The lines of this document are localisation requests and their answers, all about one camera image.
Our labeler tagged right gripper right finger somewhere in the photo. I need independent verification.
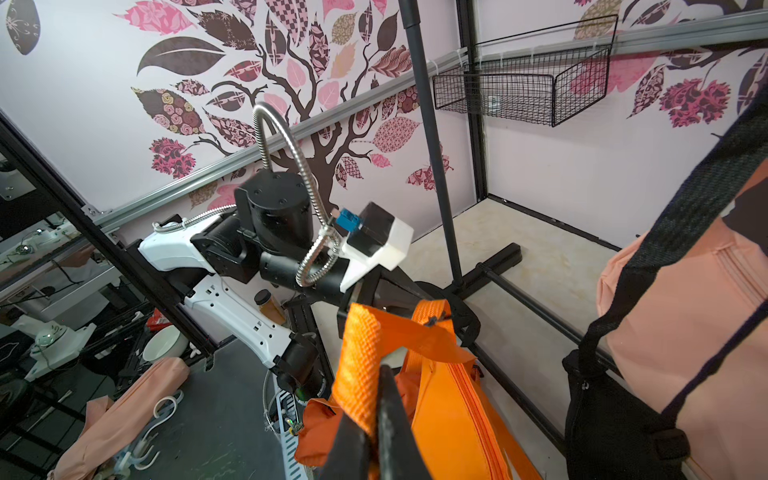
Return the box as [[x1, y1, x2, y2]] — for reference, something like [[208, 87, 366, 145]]
[[377, 365, 431, 480]]

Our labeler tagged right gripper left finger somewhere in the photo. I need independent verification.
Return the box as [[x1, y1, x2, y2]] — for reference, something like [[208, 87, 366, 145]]
[[319, 414, 372, 480]]

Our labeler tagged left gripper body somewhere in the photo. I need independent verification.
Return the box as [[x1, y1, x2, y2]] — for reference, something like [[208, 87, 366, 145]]
[[337, 267, 481, 345]]

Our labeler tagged orange strap bag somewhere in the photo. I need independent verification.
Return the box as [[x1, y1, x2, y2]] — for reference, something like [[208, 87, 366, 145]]
[[295, 300, 541, 479]]

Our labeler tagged black sling bag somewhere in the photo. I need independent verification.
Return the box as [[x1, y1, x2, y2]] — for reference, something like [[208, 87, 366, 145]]
[[563, 91, 767, 479]]

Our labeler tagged salmon pink sling bag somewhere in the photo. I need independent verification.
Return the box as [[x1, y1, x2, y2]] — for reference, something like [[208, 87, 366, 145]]
[[596, 173, 768, 480]]

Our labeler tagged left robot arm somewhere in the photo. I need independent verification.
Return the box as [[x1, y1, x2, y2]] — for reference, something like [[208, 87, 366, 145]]
[[132, 102, 480, 400]]

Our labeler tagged black clothes rack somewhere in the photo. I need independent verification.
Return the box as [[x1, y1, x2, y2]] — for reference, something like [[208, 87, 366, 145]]
[[281, 0, 619, 457]]

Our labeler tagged brown bottle black cap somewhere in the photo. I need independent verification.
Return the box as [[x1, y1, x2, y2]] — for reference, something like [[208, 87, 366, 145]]
[[254, 289, 286, 325]]

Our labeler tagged white slotted cable duct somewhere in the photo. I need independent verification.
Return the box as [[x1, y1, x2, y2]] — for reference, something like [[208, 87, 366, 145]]
[[276, 391, 314, 480]]

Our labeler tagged black wire basket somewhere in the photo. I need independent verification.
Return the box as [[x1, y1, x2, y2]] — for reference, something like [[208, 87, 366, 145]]
[[432, 14, 619, 127]]

